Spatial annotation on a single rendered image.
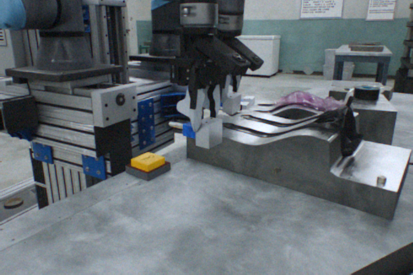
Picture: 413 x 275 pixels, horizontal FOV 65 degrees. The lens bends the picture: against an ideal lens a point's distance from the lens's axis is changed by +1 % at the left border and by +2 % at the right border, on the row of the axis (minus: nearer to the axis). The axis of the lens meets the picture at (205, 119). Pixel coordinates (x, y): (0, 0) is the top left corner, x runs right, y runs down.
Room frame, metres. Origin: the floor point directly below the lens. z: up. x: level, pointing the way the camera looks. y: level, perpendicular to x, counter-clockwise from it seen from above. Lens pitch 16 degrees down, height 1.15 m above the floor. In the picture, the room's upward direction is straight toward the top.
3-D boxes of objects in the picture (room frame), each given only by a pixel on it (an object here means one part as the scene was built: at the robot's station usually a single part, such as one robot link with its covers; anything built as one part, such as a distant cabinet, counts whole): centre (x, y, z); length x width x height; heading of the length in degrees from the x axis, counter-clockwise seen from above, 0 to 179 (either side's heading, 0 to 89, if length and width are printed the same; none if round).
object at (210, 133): (0.68, 0.03, 0.93); 0.13 x 0.05 x 0.05; 54
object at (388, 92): (1.58, -0.83, 0.83); 0.17 x 0.13 x 0.06; 54
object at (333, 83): (4.15, -1.96, 0.32); 0.60 x 0.40 x 0.22; 69
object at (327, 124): (0.80, -0.22, 0.92); 0.35 x 0.16 x 0.09; 54
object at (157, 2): (1.36, 0.15, 1.20); 0.13 x 0.12 x 0.14; 102
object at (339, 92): (1.44, -0.69, 0.84); 0.20 x 0.15 x 0.07; 54
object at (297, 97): (1.11, -0.36, 0.90); 0.26 x 0.18 x 0.08; 71
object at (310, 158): (0.78, -0.23, 0.87); 0.50 x 0.26 x 0.14; 54
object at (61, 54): (0.93, 0.40, 1.09); 0.15 x 0.15 x 0.10
